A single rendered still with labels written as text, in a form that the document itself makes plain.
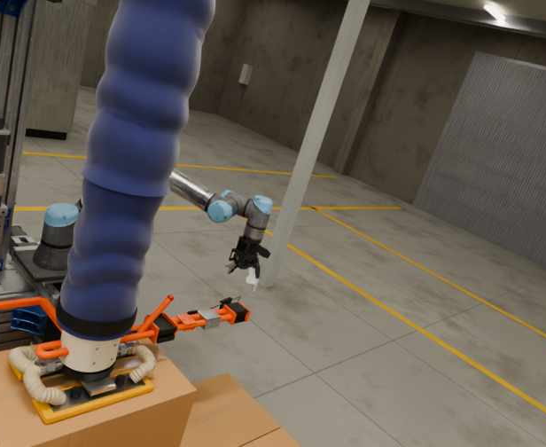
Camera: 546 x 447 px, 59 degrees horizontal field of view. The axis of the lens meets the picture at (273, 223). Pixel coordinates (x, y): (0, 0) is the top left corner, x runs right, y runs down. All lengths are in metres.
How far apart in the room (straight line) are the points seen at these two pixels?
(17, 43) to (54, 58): 5.86
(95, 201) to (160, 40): 0.44
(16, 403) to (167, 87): 0.96
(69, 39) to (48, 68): 0.51
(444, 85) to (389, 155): 1.93
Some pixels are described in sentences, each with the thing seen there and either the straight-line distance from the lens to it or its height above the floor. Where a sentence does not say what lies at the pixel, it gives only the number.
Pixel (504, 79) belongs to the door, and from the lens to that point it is 11.13.
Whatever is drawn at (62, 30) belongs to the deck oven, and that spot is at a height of 1.56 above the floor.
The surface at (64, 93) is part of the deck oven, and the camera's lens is 7.95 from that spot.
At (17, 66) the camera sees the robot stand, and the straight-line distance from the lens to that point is 1.95.
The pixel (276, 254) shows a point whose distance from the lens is 4.65.
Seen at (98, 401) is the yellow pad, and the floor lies 0.97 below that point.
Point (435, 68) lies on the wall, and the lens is 11.79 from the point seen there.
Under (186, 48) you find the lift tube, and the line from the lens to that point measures 1.25.
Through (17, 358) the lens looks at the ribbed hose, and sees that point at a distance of 1.60.
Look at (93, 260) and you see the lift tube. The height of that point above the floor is 1.39.
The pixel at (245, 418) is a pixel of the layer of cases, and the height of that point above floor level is 0.54.
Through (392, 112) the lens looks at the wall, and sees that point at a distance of 12.06.
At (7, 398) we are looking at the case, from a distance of 1.62.
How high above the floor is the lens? 2.01
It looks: 17 degrees down
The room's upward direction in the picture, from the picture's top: 18 degrees clockwise
